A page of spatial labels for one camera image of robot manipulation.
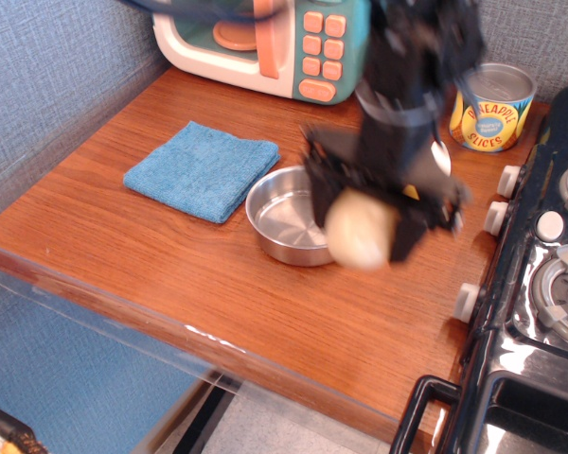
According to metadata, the black toy stove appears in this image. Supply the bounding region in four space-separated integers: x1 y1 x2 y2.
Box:
391 86 568 453

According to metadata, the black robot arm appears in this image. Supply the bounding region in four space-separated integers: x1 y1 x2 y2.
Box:
304 1 484 270

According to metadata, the yellow handled toy knife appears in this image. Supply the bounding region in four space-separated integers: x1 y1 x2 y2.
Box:
402 141 454 201

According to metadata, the small steel pan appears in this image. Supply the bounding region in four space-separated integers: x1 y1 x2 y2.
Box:
245 166 332 267

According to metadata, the folded blue cloth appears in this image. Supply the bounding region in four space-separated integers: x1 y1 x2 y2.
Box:
123 121 280 224

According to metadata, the pineapple slices can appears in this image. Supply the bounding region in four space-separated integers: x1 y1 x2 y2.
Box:
449 62 537 152

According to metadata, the teal toy microwave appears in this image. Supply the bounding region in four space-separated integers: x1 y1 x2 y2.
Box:
153 1 370 105

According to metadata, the beige toy potato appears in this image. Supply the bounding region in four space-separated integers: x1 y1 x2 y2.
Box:
324 188 399 271

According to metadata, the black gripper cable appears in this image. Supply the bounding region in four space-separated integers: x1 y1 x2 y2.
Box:
453 70 484 117

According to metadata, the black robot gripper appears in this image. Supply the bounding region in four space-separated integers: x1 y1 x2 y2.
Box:
303 94 470 263

